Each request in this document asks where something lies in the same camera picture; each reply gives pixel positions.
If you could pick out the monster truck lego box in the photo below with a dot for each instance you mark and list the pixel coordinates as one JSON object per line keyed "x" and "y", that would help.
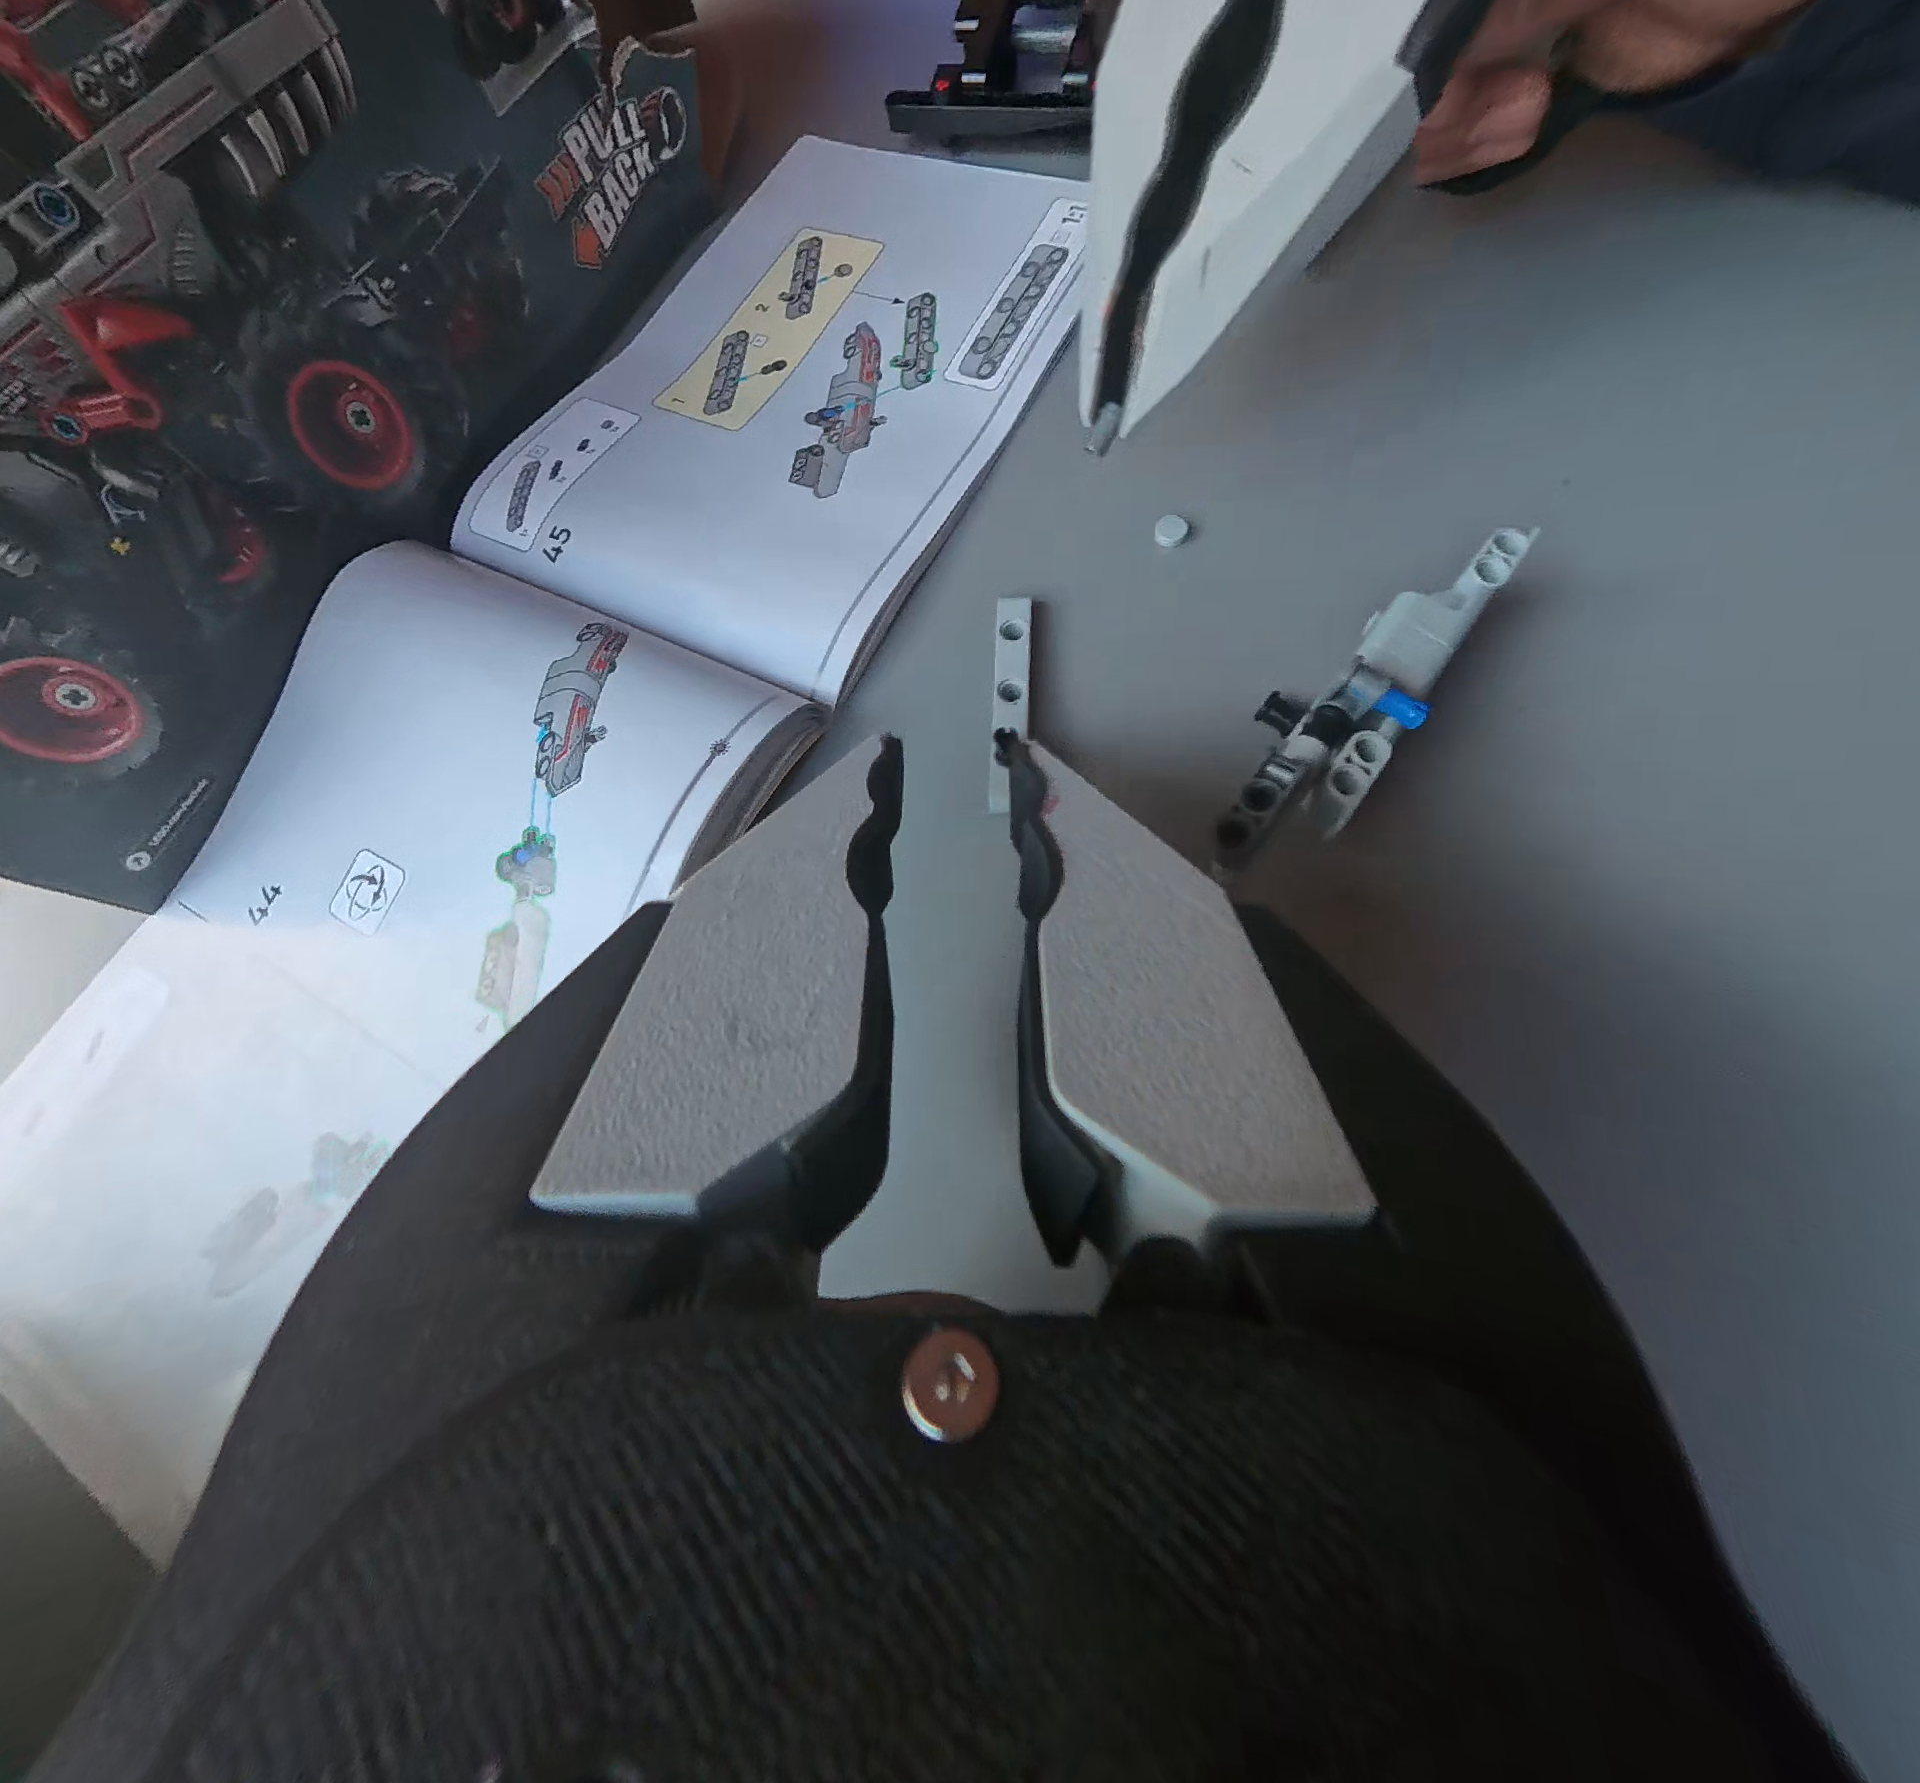
{"x": 225, "y": 313}

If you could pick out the person's right forearm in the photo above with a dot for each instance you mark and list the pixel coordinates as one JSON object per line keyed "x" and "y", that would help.
{"x": 1829, "y": 87}

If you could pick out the small lego pin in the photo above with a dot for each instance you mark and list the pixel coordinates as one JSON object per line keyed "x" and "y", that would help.
{"x": 1103, "y": 431}

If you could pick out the grey lego sub-assembly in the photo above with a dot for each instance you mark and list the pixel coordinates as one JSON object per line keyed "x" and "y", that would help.
{"x": 1410, "y": 628}

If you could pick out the round grey lego tile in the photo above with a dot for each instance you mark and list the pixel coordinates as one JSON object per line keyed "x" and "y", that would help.
{"x": 1173, "y": 534}

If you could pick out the light grey lego beam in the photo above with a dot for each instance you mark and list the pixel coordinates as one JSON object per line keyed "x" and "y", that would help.
{"x": 1014, "y": 650}

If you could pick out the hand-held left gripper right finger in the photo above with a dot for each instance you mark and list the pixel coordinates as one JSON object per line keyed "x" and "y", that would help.
{"x": 1184, "y": 1048}

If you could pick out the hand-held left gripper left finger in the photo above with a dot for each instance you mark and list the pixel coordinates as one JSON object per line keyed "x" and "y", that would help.
{"x": 720, "y": 1034}

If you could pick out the black lego chassis assembly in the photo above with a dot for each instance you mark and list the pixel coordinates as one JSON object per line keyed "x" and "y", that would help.
{"x": 1021, "y": 29}

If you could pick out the lego instruction booklet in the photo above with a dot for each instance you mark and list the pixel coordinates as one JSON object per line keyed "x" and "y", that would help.
{"x": 782, "y": 492}

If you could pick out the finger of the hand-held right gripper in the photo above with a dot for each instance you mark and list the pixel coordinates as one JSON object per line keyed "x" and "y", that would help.
{"x": 1306, "y": 133}
{"x": 1171, "y": 13}

